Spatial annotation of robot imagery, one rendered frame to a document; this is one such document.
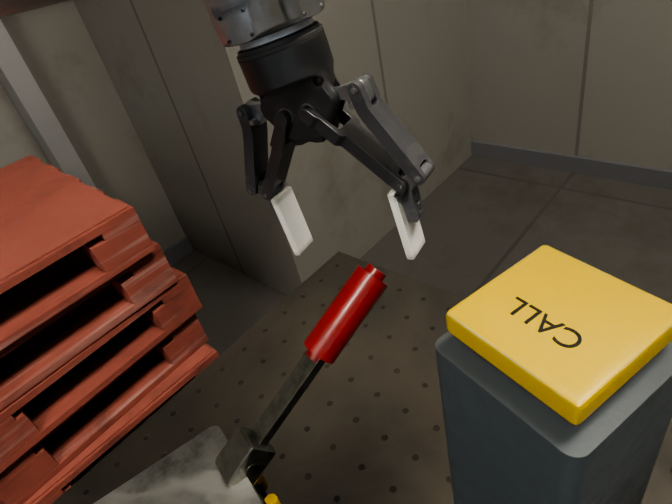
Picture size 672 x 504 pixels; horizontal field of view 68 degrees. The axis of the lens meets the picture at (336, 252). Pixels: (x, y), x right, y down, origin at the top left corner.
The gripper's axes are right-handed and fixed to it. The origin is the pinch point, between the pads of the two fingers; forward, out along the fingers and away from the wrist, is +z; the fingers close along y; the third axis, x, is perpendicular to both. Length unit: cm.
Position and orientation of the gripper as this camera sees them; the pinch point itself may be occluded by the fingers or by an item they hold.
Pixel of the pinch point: (352, 240)
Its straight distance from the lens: 49.9
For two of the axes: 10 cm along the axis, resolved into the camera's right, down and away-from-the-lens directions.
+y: 8.1, 0.2, -5.8
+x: 4.9, -5.8, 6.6
